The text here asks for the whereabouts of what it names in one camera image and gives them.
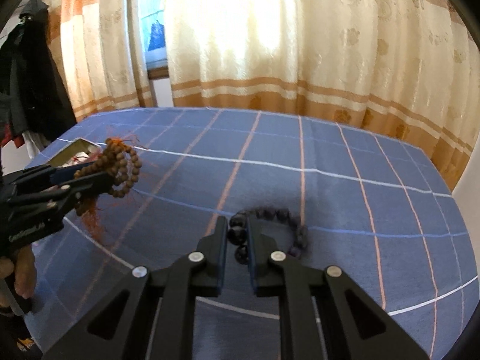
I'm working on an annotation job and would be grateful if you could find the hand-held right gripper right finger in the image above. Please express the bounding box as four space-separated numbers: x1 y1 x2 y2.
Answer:
245 217 430 360

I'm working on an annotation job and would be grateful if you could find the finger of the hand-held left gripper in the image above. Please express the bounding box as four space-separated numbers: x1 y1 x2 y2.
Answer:
8 160 100 193
22 173 115 219

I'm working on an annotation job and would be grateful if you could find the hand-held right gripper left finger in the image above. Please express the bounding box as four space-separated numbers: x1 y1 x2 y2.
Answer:
41 215 229 360

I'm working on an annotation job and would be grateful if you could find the dark bead bracelet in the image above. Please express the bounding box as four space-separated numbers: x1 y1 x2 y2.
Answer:
227 206 310 264

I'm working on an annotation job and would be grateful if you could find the pink metal tin box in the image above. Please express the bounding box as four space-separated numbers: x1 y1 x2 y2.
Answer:
45 137 103 170

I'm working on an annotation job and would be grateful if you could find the wooden bead bracelet orange tassel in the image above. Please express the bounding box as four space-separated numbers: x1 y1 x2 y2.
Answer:
73 133 145 242

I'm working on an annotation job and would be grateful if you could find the person's left hand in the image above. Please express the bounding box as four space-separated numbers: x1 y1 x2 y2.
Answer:
0 245 39 301

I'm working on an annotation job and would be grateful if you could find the white hanging cloth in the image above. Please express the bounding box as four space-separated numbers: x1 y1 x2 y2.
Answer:
22 130 50 159

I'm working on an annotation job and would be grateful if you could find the red down jacket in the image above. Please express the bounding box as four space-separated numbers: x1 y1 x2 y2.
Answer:
0 125 26 150

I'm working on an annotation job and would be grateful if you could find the black coat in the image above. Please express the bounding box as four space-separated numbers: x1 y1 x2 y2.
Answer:
0 11 78 148

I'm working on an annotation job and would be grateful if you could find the blue checked tablecloth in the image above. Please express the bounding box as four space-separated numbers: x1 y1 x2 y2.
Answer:
24 107 471 360

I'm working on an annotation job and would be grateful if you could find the narrow cream orange curtain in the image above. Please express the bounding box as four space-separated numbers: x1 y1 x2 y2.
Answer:
42 0 157 123

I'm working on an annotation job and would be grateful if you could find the grey hooded jacket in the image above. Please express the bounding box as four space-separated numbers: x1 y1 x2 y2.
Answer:
19 0 50 21

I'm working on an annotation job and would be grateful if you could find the window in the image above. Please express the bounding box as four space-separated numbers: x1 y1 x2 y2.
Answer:
138 0 168 71

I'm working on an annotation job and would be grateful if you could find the wide cream orange curtain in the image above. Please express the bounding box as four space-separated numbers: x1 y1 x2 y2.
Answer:
162 0 480 193

